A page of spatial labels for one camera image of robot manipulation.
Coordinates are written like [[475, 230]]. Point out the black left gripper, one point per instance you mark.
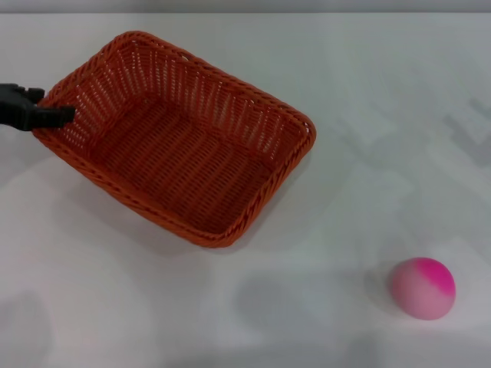
[[13, 109]]

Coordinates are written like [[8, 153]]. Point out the orange woven plastic basket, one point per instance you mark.
[[184, 165]]

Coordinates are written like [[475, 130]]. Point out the pink foam ball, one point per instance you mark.
[[422, 291]]

